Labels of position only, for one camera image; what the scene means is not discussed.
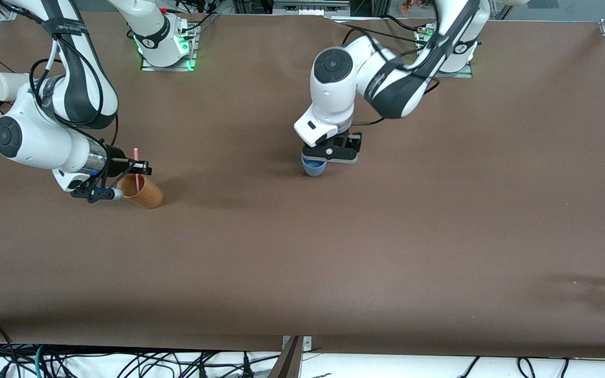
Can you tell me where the blue plastic cup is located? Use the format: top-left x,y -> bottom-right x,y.
302,157 -> 328,177

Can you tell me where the brown cup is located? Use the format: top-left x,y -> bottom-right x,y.
117,173 -> 165,210

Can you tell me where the white cup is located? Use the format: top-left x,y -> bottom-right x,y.
0,71 -> 31,102

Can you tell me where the orange object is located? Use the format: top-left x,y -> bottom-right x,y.
400,0 -> 435,14

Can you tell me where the black base power cable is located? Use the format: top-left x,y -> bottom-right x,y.
329,15 -> 421,40

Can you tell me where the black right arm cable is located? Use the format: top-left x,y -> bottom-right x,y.
29,37 -> 121,151

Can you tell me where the grey metal frame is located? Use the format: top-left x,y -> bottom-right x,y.
273,0 -> 351,16

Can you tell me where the metal table bracket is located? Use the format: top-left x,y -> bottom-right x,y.
281,335 -> 313,352

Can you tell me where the dark metal stand post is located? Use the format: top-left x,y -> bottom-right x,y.
268,336 -> 304,378

